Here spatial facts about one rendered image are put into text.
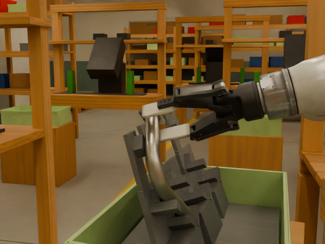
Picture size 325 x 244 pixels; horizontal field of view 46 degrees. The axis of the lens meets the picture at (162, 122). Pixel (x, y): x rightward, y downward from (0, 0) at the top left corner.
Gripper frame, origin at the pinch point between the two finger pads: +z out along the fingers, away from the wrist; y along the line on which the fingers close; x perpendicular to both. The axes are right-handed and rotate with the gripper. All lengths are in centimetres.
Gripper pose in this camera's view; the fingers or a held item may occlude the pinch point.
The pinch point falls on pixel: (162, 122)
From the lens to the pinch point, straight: 80.0
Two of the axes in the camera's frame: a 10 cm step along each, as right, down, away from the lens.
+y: -3.5, -5.7, -7.5
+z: -9.4, 2.2, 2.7
